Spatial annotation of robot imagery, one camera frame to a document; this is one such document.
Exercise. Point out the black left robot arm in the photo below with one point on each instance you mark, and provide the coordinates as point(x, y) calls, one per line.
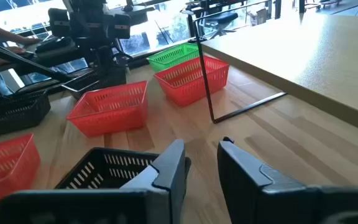
point(89, 28)

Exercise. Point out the black office chair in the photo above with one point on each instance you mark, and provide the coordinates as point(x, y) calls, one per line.
point(221, 18)

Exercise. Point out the red slotted plastic basket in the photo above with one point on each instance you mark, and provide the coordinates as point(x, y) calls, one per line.
point(110, 121)
point(185, 91)
point(8, 174)

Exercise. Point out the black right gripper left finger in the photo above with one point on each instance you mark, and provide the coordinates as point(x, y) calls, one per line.
point(163, 186)

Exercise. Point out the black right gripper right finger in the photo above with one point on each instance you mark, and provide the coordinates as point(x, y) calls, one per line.
point(247, 193)

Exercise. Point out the wooden shelf black metal frame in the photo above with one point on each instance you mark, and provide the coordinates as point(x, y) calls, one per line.
point(291, 62)

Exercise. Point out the black aluminium rig frame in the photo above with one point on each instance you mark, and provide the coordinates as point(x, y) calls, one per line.
point(26, 62)

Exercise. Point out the cardboard box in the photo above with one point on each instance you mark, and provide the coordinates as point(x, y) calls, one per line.
point(257, 15)

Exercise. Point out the person's hand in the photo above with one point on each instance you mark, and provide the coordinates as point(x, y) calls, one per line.
point(15, 50)
point(30, 40)

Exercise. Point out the green slotted plastic basket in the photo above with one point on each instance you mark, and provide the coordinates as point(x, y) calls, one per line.
point(166, 59)

